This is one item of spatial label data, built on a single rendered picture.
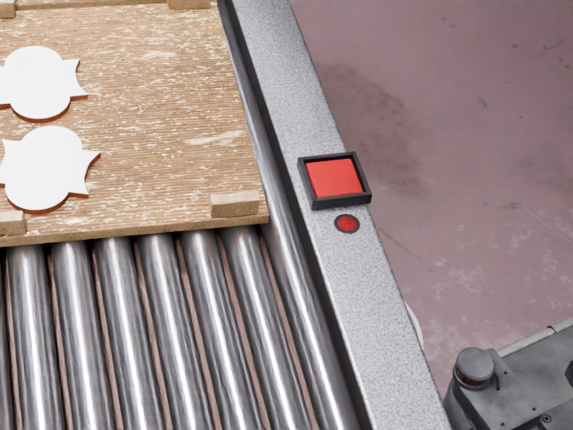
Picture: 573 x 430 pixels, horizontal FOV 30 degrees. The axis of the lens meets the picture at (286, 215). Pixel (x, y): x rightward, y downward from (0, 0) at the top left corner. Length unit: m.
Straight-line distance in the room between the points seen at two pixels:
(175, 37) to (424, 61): 1.59
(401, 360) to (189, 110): 0.43
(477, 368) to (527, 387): 0.14
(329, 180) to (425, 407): 0.32
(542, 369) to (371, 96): 1.05
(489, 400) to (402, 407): 0.81
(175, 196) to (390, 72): 1.72
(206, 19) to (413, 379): 0.62
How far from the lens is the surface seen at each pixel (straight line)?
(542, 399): 2.04
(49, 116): 1.36
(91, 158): 1.30
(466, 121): 2.85
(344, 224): 1.29
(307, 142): 1.38
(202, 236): 1.25
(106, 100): 1.39
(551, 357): 2.10
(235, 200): 1.24
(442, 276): 2.47
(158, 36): 1.49
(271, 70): 1.48
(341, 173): 1.33
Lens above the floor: 1.88
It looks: 48 degrees down
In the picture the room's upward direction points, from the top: 8 degrees clockwise
